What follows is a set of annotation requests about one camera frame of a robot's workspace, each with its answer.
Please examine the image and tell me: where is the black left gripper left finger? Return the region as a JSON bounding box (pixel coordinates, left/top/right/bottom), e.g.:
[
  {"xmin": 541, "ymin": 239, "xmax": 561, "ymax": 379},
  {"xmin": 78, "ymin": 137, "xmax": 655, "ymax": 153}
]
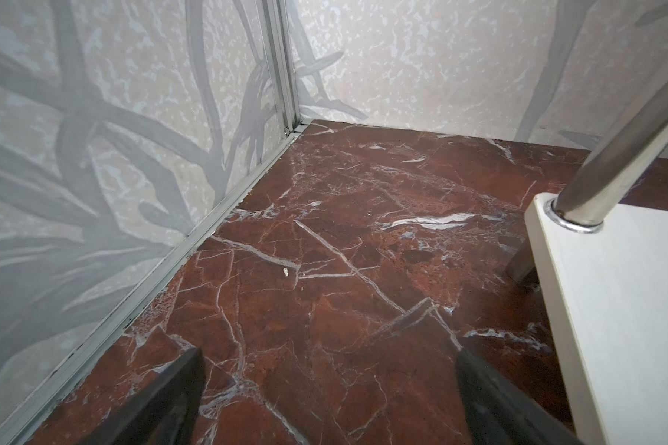
[{"xmin": 81, "ymin": 348, "xmax": 205, "ymax": 444}]

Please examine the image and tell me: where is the white two-tier shelf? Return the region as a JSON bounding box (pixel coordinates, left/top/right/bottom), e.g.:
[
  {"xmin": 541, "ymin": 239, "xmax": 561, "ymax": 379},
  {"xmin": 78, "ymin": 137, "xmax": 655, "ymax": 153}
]
[{"xmin": 508, "ymin": 53, "xmax": 668, "ymax": 444}]

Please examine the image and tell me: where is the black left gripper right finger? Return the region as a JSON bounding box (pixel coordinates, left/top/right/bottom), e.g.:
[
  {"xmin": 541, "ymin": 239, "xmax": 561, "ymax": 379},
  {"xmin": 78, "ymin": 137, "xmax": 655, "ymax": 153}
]
[{"xmin": 456, "ymin": 349, "xmax": 581, "ymax": 444}]

